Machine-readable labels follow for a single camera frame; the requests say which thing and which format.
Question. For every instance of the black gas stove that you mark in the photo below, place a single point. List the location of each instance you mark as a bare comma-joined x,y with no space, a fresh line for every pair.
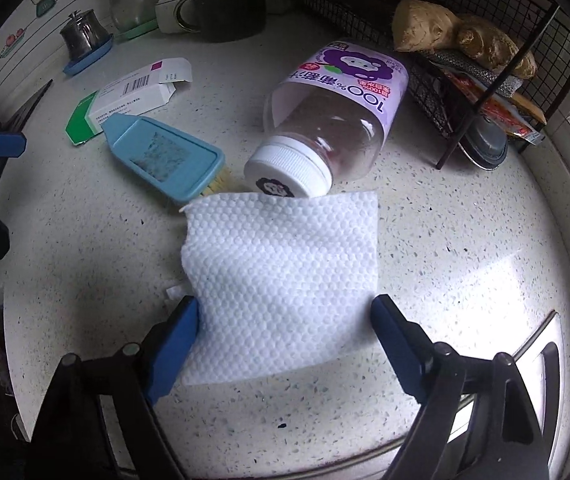
25,110

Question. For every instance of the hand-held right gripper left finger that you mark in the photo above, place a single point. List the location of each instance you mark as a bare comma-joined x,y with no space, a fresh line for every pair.
180,340

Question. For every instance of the blue scrubbing brush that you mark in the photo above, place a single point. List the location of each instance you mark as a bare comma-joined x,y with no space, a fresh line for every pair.
165,155

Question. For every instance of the white embossed wipe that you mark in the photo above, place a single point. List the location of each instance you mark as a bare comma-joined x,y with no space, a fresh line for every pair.
285,280

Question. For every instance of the kitchen wall sticker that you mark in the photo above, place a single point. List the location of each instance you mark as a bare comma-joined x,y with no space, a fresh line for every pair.
45,5

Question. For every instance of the red snack packet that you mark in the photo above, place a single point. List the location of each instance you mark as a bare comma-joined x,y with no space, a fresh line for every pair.
505,110

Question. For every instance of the dark mug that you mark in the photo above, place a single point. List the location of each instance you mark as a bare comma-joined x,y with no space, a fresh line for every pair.
230,10

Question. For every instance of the steel sink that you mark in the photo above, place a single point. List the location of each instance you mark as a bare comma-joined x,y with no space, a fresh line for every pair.
540,340

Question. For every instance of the green and white box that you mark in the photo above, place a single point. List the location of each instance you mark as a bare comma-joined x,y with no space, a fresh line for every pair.
130,100

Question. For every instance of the green saucer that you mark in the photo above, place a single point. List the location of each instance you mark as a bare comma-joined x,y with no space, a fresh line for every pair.
137,32

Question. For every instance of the steel teapot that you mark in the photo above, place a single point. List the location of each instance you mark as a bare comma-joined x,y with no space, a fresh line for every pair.
82,35

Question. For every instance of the ginger root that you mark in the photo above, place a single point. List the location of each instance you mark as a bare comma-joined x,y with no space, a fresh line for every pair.
425,25
495,42

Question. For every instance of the purple label juice bottle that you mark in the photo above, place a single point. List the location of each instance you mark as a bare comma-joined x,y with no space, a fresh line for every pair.
335,110

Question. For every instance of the dark round lid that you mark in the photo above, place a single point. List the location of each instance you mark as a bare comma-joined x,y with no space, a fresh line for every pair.
485,145

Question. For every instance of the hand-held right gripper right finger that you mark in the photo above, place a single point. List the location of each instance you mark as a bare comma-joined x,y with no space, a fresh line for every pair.
395,340

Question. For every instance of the white lidded pot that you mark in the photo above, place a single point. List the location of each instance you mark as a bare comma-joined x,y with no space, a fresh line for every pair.
170,15

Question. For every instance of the blue saucer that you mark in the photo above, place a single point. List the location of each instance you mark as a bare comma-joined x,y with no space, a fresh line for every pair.
90,60

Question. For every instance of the small white paper scrap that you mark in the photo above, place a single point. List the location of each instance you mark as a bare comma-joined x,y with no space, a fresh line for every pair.
172,291

